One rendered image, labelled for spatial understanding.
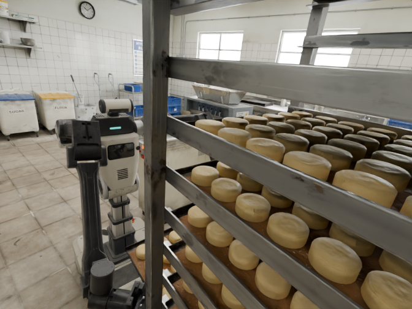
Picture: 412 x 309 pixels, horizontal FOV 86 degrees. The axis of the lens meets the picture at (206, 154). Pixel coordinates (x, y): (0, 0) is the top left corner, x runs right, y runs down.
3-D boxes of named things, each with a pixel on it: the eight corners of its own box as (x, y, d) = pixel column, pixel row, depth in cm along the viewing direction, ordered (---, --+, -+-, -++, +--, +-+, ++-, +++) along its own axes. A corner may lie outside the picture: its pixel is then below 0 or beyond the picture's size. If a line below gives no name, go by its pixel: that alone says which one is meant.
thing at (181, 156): (189, 192, 282) (194, 124, 249) (207, 205, 260) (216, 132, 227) (138, 213, 235) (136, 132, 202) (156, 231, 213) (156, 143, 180)
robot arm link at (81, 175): (103, 147, 76) (65, 147, 69) (107, 143, 71) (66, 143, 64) (113, 279, 71) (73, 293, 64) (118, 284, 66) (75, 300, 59)
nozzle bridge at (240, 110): (202, 122, 285) (205, 95, 272) (248, 138, 238) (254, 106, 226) (182, 125, 263) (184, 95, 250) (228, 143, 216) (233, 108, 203)
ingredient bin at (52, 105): (48, 136, 424) (41, 95, 396) (39, 128, 463) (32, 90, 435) (79, 132, 462) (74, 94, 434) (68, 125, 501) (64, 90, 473)
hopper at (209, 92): (208, 96, 266) (209, 84, 260) (246, 105, 230) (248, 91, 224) (190, 97, 246) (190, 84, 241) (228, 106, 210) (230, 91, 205)
